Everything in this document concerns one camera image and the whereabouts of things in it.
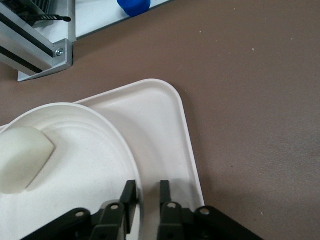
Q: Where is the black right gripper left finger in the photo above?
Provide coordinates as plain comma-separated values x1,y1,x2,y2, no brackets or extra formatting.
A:
89,179,138,240

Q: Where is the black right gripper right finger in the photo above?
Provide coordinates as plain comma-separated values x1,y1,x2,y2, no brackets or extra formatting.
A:
156,180,185,240

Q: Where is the cream round plate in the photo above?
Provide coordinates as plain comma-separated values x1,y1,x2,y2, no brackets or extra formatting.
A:
0,101,146,240

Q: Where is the white steamed bun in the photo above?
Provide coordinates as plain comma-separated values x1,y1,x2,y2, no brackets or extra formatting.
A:
0,126,56,196

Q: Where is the cream rectangular rabbit tray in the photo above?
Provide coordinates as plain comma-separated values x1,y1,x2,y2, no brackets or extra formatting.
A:
0,78,206,240

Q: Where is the brown table mat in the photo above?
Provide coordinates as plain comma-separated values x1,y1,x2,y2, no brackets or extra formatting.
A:
0,0,320,240

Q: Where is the blue round cap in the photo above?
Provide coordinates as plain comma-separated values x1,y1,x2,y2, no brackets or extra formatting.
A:
116,0,152,18

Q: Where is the aluminium frame rail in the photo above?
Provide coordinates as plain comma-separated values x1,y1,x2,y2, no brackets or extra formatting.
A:
0,0,76,83

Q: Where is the black cable tie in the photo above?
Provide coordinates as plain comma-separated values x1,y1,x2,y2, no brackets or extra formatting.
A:
14,10,72,25

